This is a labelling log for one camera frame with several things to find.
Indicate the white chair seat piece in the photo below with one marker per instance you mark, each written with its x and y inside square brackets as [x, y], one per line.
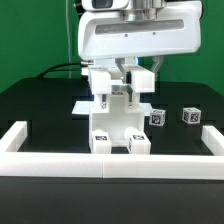
[113, 116]

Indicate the white U-shaped fence frame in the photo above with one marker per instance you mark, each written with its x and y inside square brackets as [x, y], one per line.
[13, 162]

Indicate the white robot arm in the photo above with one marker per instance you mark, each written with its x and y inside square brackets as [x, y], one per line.
[136, 10]

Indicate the white chair back piece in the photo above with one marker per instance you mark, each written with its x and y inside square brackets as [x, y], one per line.
[102, 79]

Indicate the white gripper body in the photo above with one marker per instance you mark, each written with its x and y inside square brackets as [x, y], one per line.
[106, 34]

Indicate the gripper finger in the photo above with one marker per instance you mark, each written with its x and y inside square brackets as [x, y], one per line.
[126, 76]
[157, 63]

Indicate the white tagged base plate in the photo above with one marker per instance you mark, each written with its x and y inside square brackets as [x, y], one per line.
[83, 107]

